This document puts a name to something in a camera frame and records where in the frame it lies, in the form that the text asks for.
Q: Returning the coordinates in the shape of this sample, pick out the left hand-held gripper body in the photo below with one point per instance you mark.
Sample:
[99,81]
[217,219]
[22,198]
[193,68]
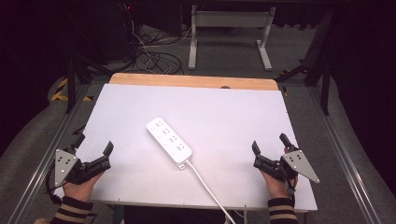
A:
[64,164]

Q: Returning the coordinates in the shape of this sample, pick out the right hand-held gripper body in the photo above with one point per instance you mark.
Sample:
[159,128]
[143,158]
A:
[299,165]

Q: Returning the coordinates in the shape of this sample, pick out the white power strip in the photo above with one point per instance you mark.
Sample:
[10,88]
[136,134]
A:
[168,143]

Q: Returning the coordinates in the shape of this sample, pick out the person's left hand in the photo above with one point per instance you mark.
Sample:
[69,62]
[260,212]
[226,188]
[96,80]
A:
[80,188]

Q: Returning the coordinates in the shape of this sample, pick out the person's right hand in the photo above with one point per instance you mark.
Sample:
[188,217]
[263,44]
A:
[275,187]

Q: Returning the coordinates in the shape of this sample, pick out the white table cover board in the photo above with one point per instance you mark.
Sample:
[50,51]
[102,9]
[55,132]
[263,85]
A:
[214,124]

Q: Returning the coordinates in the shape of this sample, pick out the yellow black hazard tape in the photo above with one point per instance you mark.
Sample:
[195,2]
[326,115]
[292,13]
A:
[59,93]

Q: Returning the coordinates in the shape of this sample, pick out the black stand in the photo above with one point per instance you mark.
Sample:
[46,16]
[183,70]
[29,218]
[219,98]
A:
[320,65]
[72,81]

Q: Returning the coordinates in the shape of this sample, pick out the person's dark lap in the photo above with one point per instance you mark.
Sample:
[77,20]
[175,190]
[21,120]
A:
[174,216]

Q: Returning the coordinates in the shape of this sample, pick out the wooden table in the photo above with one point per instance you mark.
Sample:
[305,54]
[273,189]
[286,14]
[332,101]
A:
[186,81]

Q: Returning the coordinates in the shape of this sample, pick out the metal floor rail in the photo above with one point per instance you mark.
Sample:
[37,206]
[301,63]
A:
[46,161]
[345,161]

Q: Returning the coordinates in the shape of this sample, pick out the white metal stand frame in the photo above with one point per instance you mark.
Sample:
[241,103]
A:
[230,19]

